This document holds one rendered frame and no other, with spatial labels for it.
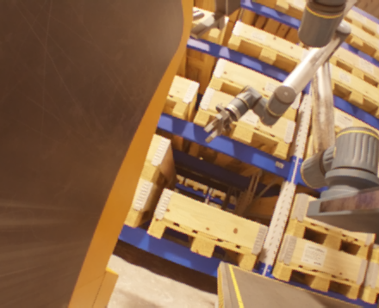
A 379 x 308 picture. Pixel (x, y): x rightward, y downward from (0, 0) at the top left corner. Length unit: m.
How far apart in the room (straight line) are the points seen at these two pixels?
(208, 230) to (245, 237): 0.27
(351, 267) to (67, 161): 2.03
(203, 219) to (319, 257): 0.99
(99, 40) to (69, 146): 0.10
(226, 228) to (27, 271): 1.31
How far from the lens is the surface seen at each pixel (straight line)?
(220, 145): 1.56
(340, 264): 1.97
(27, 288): 0.27
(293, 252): 1.69
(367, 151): 1.00
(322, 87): 1.46
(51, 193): 0.21
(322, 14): 0.67
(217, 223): 1.43
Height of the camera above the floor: 0.56
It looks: 14 degrees up
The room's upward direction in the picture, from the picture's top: 22 degrees clockwise
